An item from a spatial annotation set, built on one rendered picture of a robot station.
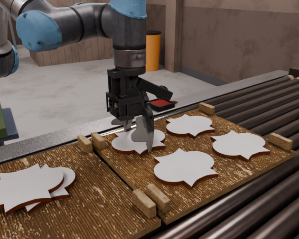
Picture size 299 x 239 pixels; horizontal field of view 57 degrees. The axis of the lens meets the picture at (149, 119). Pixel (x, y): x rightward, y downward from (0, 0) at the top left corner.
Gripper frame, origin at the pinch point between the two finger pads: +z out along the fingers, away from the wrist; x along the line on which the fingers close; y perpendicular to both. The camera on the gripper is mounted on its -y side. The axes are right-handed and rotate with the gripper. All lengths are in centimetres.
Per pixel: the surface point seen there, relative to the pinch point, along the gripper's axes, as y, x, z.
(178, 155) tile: -3.5, 12.1, -0.2
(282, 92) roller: -74, -6, 2
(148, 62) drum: -239, -355, 76
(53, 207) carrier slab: 26.2, 11.9, 0.9
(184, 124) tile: -16.1, -0.6, -0.3
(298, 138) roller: -40.7, 20.7, 2.5
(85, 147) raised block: 13.8, -3.1, -0.8
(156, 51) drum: -254, -349, 58
